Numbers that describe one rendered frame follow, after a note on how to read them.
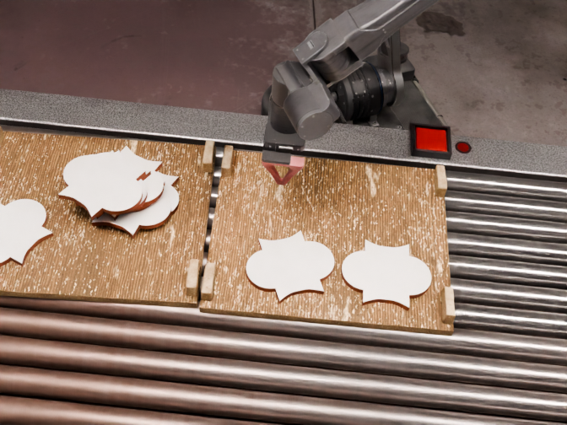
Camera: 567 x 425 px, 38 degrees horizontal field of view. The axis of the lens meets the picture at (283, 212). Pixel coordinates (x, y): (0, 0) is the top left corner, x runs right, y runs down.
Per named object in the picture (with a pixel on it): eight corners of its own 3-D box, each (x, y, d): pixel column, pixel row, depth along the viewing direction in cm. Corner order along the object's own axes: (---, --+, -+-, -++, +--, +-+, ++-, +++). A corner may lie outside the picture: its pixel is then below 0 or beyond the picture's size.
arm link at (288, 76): (301, 52, 127) (267, 60, 125) (319, 80, 123) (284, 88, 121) (298, 85, 132) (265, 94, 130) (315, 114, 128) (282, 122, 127)
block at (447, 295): (440, 293, 136) (443, 284, 134) (450, 294, 136) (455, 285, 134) (441, 324, 132) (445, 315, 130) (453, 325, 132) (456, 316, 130)
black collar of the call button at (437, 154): (410, 128, 163) (412, 122, 161) (448, 131, 162) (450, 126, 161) (411, 156, 158) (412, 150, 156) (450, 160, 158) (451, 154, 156)
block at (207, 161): (205, 148, 153) (205, 138, 151) (215, 149, 153) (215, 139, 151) (202, 173, 149) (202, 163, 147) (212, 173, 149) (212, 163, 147)
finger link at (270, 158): (303, 164, 141) (308, 126, 134) (299, 196, 136) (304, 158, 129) (264, 160, 141) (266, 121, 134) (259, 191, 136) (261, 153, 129)
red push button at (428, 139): (414, 131, 162) (415, 126, 161) (444, 134, 162) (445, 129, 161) (414, 153, 158) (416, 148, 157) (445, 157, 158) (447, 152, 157)
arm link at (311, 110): (346, 56, 130) (321, 26, 123) (378, 104, 123) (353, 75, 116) (286, 102, 132) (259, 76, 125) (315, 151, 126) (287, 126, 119)
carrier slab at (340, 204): (224, 154, 154) (224, 148, 153) (440, 174, 154) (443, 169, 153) (199, 312, 132) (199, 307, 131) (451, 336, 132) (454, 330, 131)
